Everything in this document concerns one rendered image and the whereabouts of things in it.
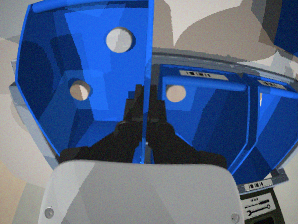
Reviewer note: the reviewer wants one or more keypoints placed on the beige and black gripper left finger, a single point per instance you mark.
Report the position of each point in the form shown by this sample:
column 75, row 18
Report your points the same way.
column 123, row 141

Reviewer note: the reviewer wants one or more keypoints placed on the grey low shelf rack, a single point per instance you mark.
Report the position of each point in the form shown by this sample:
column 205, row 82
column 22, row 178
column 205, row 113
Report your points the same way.
column 278, row 173

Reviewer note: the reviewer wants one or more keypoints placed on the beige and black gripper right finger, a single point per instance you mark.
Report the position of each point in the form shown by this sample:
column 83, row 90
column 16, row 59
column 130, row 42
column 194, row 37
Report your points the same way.
column 169, row 147

